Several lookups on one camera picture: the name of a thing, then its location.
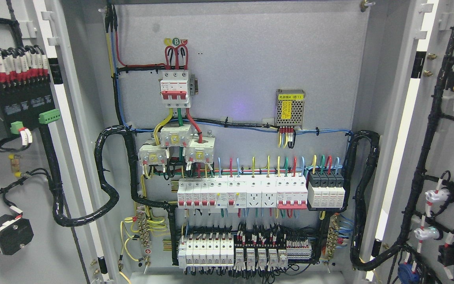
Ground grey cabinet door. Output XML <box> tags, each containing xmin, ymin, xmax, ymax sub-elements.
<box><xmin>0</xmin><ymin>0</ymin><xmax>109</xmax><ymax>284</ymax></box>
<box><xmin>344</xmin><ymin>0</ymin><xmax>454</xmax><ymax>284</ymax></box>

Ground white current transformers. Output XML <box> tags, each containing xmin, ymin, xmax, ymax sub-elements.
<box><xmin>138</xmin><ymin>123</ymin><xmax>216</xmax><ymax>166</ymax></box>

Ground row of small breakers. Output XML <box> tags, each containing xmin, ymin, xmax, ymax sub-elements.
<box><xmin>177</xmin><ymin>176</ymin><xmax>247</xmax><ymax>213</ymax></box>

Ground white socket modules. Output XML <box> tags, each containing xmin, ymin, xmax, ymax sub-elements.
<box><xmin>246</xmin><ymin>176</ymin><xmax>277</xmax><ymax>208</ymax></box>

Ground metal mesh power supply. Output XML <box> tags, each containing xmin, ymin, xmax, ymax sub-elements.
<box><xmin>274</xmin><ymin>89</ymin><xmax>306</xmax><ymax>127</ymax></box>

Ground lower white breaker row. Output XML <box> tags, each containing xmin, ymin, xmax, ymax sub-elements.
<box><xmin>178</xmin><ymin>232</ymin><xmax>234</xmax><ymax>269</ymax></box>

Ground black white surge protector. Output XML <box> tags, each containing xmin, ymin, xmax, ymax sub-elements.
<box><xmin>307</xmin><ymin>171</ymin><xmax>345</xmax><ymax>211</ymax></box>

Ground relay terminal row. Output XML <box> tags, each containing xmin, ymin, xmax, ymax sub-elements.
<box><xmin>233</xmin><ymin>224</ymin><xmax>313</xmax><ymax>273</ymax></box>

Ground black digital power meter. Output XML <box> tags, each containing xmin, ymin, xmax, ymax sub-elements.
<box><xmin>0</xmin><ymin>77</ymin><xmax>55</xmax><ymax>138</ymax></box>

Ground main red-handled breaker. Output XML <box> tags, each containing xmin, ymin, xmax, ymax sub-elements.
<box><xmin>159</xmin><ymin>70</ymin><xmax>198</xmax><ymax>108</ymax></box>

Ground red-handled white circuit breaker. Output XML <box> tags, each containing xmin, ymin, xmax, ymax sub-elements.
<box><xmin>276</xmin><ymin>176</ymin><xmax>308</xmax><ymax>209</ymax></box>

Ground black wire loom right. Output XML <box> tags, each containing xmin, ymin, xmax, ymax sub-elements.
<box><xmin>345</xmin><ymin>130</ymin><xmax>403</xmax><ymax>272</ymax></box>

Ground black wire loom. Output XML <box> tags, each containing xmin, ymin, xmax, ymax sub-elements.
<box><xmin>345</xmin><ymin>130</ymin><xmax>403</xmax><ymax>272</ymax></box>
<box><xmin>38</xmin><ymin>124</ymin><xmax>139</xmax><ymax>228</ymax></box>

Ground black wire loom left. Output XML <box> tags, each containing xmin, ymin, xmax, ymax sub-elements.
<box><xmin>38</xmin><ymin>124</ymin><xmax>139</xmax><ymax>228</ymax></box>

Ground white rotary selector switch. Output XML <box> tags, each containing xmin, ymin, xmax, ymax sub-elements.
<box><xmin>0</xmin><ymin>215</ymin><xmax>34</xmax><ymax>255</ymax></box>

